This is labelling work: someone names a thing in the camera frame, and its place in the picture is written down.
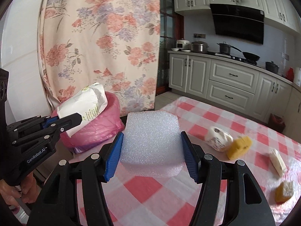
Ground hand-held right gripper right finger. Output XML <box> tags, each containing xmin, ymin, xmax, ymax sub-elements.
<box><xmin>181</xmin><ymin>131</ymin><xmax>275</xmax><ymax>226</ymax></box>

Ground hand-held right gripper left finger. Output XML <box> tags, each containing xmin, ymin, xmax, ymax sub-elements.
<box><xmin>26</xmin><ymin>132</ymin><xmax>125</xmax><ymax>226</ymax></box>

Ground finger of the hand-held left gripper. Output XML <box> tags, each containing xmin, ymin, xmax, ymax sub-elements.
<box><xmin>6</xmin><ymin>115</ymin><xmax>57</xmax><ymax>136</ymax></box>
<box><xmin>35</xmin><ymin>112</ymin><xmax>84</xmax><ymax>147</ymax></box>

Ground white paper bag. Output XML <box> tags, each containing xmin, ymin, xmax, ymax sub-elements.
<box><xmin>56</xmin><ymin>82</ymin><xmax>108</xmax><ymax>138</ymax></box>

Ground pink trash bag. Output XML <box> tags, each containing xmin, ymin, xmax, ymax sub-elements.
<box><xmin>50</xmin><ymin>92</ymin><xmax>125</xmax><ymax>155</ymax></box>

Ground thick white foam block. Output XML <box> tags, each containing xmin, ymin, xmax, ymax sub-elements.
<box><xmin>119</xmin><ymin>110</ymin><xmax>185</xmax><ymax>179</ymax></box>

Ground person's left hand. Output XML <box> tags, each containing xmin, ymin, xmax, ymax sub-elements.
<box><xmin>0</xmin><ymin>175</ymin><xmax>38</xmax><ymax>209</ymax></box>

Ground printed white paper cup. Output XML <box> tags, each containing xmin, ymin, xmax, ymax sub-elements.
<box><xmin>204</xmin><ymin>126</ymin><xmax>233</xmax><ymax>152</ymax></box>

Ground pink checked tablecloth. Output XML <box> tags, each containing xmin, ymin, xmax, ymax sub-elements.
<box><xmin>70</xmin><ymin>96</ymin><xmax>301</xmax><ymax>226</ymax></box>

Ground white lower kitchen cabinets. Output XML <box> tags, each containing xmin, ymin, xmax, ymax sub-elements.
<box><xmin>168</xmin><ymin>51</ymin><xmax>301</xmax><ymax>133</ymax></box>

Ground floral curtain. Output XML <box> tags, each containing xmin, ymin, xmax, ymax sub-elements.
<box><xmin>38</xmin><ymin>0</ymin><xmax>162</xmax><ymax>118</ymax></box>

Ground red floor bin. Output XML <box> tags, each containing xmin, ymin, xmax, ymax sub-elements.
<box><xmin>268</xmin><ymin>113</ymin><xmax>286</xmax><ymax>132</ymax></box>

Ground wooden framed glass door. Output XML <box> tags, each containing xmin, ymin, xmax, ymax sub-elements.
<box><xmin>159</xmin><ymin>0</ymin><xmax>184</xmax><ymax>95</ymax></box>

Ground steel lidded pot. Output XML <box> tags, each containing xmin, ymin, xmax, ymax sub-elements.
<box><xmin>191</xmin><ymin>41</ymin><xmax>209</xmax><ymax>53</ymax></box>

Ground gas stove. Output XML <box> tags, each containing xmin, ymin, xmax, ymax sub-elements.
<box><xmin>215</xmin><ymin>52</ymin><xmax>262</xmax><ymax>66</ymax></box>

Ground white rice cooker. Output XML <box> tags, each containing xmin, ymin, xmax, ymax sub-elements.
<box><xmin>176</xmin><ymin>39</ymin><xmax>191</xmax><ymax>52</ymax></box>

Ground black frying pan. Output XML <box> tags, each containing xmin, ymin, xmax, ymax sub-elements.
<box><xmin>235</xmin><ymin>48</ymin><xmax>261</xmax><ymax>61</ymax></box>

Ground black lidded pot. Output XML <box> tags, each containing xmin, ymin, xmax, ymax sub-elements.
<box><xmin>266</xmin><ymin>61</ymin><xmax>280</xmax><ymax>73</ymax></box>

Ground black range hood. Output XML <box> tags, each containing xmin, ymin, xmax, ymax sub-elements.
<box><xmin>210</xmin><ymin>3</ymin><xmax>265</xmax><ymax>45</ymax></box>

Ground black saucepan with handle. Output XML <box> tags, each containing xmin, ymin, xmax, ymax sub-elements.
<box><xmin>217</xmin><ymin>42</ymin><xmax>243</xmax><ymax>55</ymax></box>

